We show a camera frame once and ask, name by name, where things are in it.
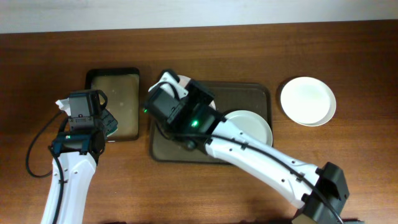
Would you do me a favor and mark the light green plate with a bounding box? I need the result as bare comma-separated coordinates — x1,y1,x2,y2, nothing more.
225,110,273,146

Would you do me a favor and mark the small black water tray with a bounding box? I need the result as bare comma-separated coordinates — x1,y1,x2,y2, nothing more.
85,67,140,142

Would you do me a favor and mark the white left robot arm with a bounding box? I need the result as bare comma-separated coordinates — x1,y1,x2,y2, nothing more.
41,110,118,223

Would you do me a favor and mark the large dark serving tray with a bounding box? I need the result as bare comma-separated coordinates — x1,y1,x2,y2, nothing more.
149,81,273,165

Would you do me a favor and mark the yellow green sponge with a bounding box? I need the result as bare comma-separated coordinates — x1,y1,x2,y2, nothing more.
103,109,118,137

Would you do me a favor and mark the pink plate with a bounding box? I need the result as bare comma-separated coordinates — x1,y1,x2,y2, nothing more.
175,74,217,111

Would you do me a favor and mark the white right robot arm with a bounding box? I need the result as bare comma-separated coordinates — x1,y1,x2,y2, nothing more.
144,79,349,223

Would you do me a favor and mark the cream white plate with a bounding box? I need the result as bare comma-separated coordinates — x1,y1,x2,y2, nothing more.
280,77,337,127

